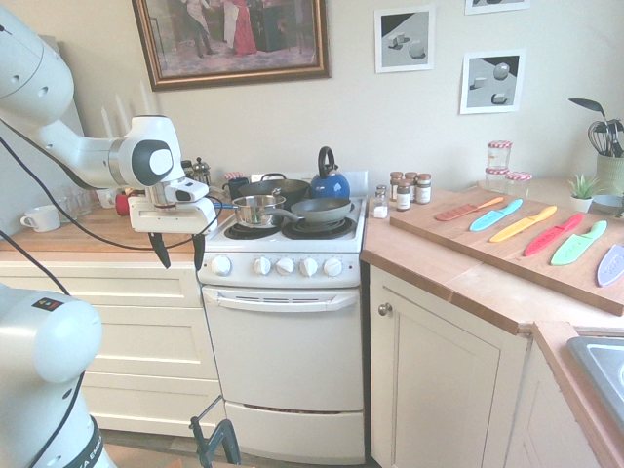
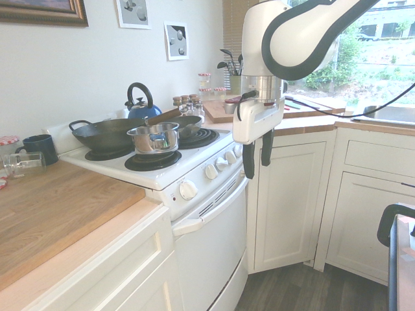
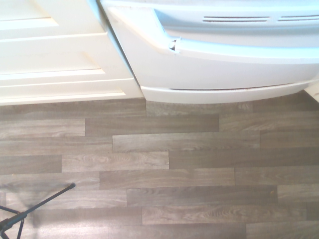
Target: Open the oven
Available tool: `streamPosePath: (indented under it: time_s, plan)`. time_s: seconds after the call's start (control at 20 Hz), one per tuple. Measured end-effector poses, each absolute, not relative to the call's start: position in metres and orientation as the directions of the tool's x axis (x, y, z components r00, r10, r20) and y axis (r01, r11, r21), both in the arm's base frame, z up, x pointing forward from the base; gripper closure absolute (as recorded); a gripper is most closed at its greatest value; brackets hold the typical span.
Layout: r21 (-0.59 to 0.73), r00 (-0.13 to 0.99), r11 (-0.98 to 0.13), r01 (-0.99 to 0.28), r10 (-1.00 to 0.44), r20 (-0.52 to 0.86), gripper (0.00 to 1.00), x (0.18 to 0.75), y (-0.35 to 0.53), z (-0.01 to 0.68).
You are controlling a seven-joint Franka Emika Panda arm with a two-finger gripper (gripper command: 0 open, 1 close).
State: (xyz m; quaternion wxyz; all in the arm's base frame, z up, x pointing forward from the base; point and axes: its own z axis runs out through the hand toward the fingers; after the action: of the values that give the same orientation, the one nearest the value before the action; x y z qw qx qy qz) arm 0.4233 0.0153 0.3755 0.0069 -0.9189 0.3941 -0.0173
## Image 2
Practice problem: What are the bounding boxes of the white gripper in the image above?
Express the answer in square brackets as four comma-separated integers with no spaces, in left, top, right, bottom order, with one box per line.
[232,97,285,180]

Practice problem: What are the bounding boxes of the large white oven knob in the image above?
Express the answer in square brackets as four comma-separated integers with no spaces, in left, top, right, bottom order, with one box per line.
[179,180,198,202]

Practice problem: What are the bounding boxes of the metal can with red lid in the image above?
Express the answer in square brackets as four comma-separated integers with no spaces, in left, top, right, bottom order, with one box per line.
[223,99,240,115]

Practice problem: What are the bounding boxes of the black coil burner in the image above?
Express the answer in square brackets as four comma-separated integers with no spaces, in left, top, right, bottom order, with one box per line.
[177,127,221,150]
[84,146,132,162]
[124,150,183,172]

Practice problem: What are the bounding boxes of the white corner cabinet door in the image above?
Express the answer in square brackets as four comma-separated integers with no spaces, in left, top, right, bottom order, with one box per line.
[254,140,329,273]

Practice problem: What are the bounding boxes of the thick wooden cutting board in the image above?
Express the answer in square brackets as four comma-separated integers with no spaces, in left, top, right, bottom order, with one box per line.
[202,97,346,125]

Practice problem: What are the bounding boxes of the black spoon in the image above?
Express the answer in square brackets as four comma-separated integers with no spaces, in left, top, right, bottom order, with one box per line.
[217,61,235,76]

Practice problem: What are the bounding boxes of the white electric stove body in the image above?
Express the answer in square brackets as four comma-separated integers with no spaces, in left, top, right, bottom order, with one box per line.
[41,109,250,222]

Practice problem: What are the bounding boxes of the stainless steel pot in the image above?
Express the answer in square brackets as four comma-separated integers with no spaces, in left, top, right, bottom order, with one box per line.
[126,122,180,156]

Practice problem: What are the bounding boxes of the black ladle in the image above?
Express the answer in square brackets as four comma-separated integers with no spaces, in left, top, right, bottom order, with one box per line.
[219,49,233,76]

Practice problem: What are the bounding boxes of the white cabinet drawer front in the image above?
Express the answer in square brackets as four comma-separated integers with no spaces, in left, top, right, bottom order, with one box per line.
[344,138,415,179]

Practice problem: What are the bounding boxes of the wooden window blind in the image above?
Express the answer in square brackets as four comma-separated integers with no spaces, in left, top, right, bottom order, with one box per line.
[222,0,261,95]

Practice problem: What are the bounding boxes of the white stove bottom drawer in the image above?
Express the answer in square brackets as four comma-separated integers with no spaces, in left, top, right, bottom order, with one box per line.
[207,255,249,311]

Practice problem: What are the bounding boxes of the stainless steel sink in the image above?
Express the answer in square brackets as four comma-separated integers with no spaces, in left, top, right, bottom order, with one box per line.
[351,104,415,126]

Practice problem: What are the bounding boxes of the grey shapes print small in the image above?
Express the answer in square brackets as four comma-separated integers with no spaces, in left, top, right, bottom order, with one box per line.
[163,21,190,62]

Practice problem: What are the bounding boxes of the window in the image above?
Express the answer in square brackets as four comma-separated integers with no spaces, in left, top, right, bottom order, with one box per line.
[259,0,415,108]

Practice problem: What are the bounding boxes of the black cast iron wok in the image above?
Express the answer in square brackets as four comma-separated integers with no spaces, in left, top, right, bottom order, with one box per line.
[68,117,147,154]

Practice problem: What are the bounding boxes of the black framed cart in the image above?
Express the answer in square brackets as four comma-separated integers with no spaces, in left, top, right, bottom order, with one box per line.
[387,213,415,311]

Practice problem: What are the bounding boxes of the white base cabinet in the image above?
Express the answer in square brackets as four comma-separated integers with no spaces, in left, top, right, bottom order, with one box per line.
[0,200,183,311]

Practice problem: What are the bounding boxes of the grey shapes print large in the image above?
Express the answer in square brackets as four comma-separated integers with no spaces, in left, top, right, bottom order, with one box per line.
[115,0,153,30]

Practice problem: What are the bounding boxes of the large wooden butcher block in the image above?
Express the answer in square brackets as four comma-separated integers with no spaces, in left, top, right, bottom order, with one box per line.
[0,159,147,292]

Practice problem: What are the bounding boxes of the dark blue mug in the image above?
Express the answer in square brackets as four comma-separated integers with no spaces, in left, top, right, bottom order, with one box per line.
[14,133,60,167]

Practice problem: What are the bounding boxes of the empty clear glass jar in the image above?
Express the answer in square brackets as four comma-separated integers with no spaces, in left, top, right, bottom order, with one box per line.
[2,151,47,180]

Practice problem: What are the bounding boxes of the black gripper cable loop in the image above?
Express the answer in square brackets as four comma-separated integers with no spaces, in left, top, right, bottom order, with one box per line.
[235,91,259,121]

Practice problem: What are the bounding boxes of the frying pan with wooden handle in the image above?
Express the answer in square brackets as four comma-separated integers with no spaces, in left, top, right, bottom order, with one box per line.
[144,107,204,139]

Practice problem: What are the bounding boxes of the white oven door with handle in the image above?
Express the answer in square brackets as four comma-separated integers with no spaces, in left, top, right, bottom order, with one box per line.
[171,176,250,309]

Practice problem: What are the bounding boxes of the blue kettle with black handle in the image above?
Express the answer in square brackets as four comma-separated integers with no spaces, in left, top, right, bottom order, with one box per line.
[124,82,163,121]

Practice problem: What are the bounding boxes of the black curved cart handle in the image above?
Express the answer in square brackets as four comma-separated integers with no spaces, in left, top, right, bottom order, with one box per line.
[376,203,415,249]

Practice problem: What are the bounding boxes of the framed painting wooden frame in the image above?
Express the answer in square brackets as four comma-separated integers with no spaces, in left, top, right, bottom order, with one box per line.
[0,0,89,28]

